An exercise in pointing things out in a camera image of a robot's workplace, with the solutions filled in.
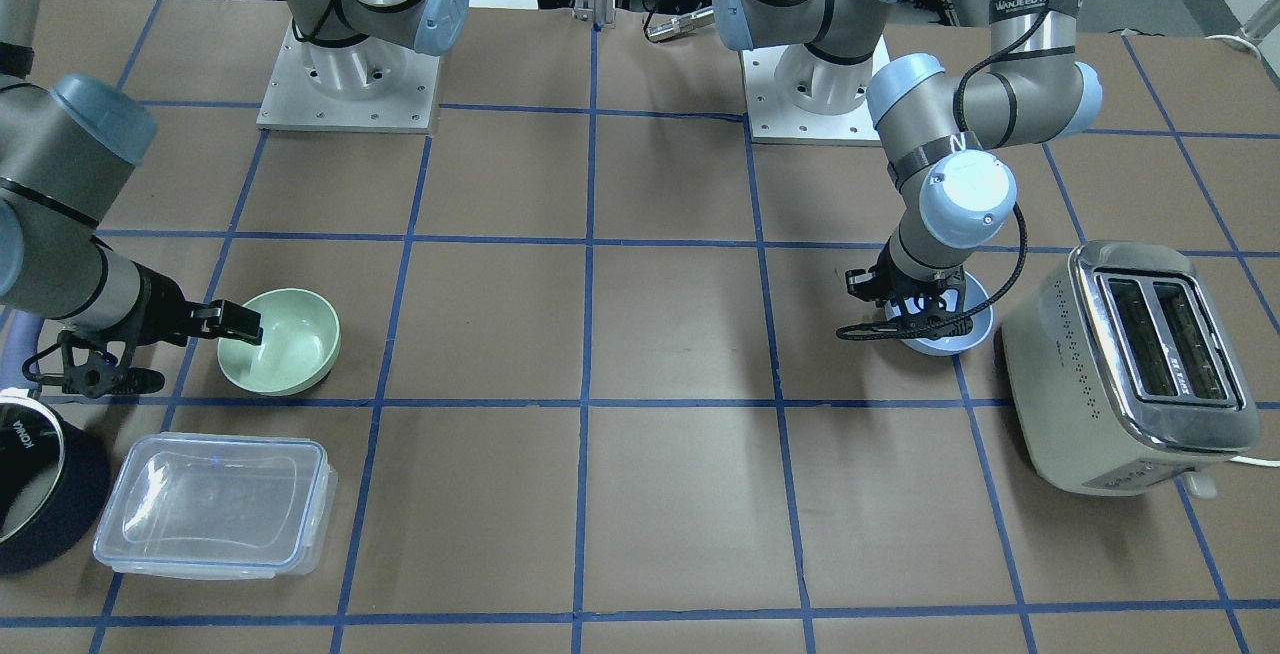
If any blue bowl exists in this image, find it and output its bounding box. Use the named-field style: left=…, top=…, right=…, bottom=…
left=884, top=271, right=996, bottom=357

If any clear plastic food container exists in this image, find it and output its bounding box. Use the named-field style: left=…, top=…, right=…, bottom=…
left=92, top=433, right=337, bottom=580

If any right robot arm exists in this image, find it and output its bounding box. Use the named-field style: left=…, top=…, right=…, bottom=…
left=1, top=0, right=468, bottom=398

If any green bowl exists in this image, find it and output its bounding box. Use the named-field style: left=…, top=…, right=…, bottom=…
left=218, top=288, right=342, bottom=395

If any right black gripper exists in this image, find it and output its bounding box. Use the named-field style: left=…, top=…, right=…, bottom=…
left=22, top=267, right=264, bottom=399

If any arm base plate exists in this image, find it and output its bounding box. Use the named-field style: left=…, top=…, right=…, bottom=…
left=740, top=38, right=890, bottom=147
left=256, top=26, right=442, bottom=134

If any silver toaster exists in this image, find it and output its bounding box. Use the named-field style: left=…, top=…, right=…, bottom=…
left=1000, top=241, right=1261, bottom=499

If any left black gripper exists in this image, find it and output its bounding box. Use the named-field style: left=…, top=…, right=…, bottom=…
left=846, top=248, right=966, bottom=330

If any blue saucepan with glass lid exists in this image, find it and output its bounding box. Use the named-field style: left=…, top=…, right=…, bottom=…
left=1, top=314, right=110, bottom=575

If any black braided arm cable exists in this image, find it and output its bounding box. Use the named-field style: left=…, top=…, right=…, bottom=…
left=836, top=0, right=1065, bottom=342

